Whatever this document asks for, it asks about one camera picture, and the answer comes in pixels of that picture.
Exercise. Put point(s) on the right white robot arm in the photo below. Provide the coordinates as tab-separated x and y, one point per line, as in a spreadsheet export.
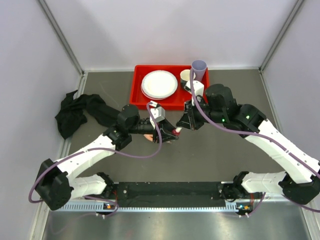
299	181

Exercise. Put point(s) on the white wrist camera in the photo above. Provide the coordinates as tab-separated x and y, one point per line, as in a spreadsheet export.
198	87
157	112

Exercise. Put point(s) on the red nail polish bottle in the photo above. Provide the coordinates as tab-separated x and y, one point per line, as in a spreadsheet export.
175	132

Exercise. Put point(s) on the red plastic tray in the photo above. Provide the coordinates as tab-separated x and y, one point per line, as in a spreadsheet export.
174	102

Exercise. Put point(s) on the mannequin hand with nails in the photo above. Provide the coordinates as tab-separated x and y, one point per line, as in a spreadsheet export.
149	137

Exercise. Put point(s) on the grey slotted cable duct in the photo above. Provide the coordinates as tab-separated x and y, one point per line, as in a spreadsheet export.
103	207

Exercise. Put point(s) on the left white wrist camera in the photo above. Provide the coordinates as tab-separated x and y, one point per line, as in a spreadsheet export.
157	112

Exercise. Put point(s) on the white paper plates stack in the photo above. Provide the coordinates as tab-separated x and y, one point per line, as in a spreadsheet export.
159	84

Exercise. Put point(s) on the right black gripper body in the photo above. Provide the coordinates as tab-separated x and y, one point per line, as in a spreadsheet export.
197	120

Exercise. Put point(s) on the lavender plastic cup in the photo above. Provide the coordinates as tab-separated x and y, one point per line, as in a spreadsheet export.
198	69

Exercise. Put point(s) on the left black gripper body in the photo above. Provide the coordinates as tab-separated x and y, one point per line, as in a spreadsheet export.
156	135

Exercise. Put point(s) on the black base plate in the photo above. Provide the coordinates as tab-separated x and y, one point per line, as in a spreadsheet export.
169	194

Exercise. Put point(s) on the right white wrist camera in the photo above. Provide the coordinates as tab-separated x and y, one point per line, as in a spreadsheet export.
198	87

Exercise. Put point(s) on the white nail polish brush cap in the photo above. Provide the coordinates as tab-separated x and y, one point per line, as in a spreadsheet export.
178	129

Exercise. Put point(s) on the dark green mug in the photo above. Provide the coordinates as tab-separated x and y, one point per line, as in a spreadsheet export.
185	77

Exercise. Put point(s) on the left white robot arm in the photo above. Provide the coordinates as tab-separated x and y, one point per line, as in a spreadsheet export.
58	181

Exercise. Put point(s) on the black sleeve cloth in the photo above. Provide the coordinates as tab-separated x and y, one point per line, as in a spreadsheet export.
72	113

